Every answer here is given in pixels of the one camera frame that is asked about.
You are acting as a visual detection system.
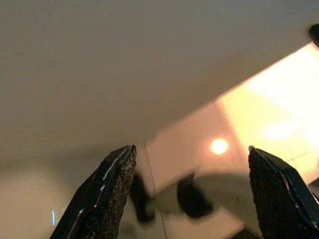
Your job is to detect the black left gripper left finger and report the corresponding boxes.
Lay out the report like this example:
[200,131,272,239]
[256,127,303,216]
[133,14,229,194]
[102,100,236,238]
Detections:
[49,144,137,239]

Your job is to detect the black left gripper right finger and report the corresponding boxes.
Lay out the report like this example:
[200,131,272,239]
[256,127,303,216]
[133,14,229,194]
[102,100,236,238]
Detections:
[248,145,319,239]

